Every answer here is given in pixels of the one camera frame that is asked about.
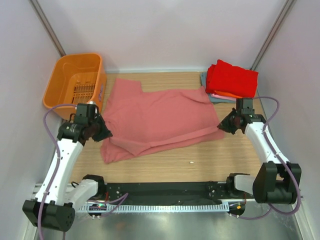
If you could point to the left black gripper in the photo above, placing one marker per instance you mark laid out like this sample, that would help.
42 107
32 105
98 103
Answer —
105 133

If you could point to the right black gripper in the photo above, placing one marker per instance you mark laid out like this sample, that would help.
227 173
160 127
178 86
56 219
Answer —
224 125

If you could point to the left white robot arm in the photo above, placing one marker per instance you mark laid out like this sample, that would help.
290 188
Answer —
53 207

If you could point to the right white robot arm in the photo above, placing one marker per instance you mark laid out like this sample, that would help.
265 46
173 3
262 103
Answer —
277 181

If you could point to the light pink folded t shirt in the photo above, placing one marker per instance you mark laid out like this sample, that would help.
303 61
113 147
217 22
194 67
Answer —
222 97

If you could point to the orange folded t shirt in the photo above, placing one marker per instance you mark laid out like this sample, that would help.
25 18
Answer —
231 93

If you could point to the red folded t shirt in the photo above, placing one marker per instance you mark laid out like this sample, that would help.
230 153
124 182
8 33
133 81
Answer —
223 75

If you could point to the grey folded t shirt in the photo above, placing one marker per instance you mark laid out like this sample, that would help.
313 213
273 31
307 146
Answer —
203 77

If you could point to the orange plastic basket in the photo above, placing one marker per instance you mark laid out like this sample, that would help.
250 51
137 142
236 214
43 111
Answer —
76 78

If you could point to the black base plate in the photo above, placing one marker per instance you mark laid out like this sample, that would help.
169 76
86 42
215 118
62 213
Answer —
171 193

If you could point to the white slotted cable duct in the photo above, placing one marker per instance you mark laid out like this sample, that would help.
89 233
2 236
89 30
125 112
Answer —
123 209

